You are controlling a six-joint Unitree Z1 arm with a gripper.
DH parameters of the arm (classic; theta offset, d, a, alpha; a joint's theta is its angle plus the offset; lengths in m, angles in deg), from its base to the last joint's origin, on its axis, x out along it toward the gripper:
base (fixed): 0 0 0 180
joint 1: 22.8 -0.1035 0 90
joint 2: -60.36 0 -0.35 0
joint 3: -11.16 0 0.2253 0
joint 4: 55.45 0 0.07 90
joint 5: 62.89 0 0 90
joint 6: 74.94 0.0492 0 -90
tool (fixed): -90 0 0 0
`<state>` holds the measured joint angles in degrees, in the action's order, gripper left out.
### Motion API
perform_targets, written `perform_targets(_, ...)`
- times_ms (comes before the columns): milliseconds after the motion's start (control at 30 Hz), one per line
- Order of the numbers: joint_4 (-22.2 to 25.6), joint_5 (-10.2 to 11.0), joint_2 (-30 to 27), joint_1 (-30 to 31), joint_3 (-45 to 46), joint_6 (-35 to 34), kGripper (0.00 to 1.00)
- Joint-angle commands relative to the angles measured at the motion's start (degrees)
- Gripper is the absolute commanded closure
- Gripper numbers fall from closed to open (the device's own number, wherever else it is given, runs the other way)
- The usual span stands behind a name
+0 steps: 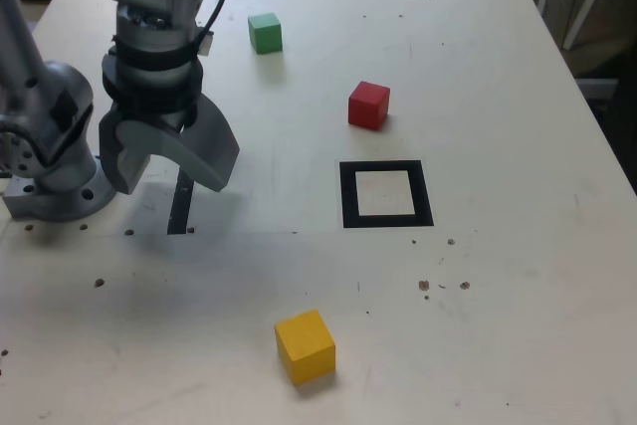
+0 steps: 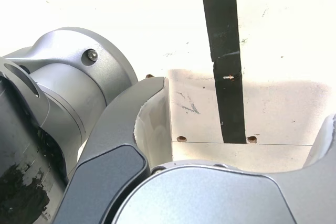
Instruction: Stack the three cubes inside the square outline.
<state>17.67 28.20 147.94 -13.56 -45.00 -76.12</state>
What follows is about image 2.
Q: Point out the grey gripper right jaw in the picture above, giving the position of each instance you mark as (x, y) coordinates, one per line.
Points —
(210, 197)

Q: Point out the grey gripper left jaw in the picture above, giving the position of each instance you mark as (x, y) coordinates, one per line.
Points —
(113, 134)

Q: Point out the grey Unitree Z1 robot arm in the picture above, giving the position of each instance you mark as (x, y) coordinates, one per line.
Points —
(65, 82)

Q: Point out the black tape strip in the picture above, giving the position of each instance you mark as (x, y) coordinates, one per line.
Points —
(225, 24)

